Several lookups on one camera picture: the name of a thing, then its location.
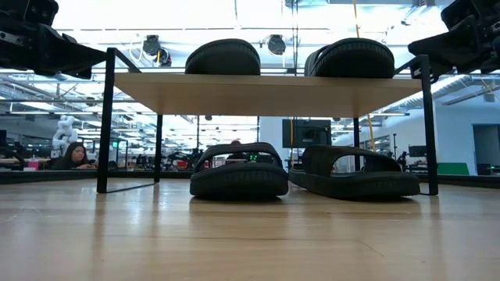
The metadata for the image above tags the white humanoid robot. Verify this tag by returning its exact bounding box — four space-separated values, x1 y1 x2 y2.
52 115 79 157

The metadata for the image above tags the black screen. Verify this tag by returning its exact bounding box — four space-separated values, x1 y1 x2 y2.
281 119 332 149

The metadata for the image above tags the green panel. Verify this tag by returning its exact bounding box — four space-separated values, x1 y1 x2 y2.
436 162 470 176

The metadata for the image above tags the person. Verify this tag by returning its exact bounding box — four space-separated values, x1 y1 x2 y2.
225 139 247 161
52 141 98 171

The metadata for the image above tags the black slide sandal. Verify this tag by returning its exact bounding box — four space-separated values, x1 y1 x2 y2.
184 37 262 76
288 144 422 198
303 37 396 80
189 141 290 198

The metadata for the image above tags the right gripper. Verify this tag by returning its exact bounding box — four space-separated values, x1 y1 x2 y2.
408 0 500 83

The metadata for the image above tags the wooden shelf with black legs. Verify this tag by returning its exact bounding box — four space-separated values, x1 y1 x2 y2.
96 47 439 196

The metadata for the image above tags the black round ceiling fixture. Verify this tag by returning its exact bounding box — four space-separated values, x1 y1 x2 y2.
267 34 287 56
142 34 162 56

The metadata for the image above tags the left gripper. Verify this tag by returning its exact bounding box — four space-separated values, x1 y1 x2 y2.
0 0 107 79

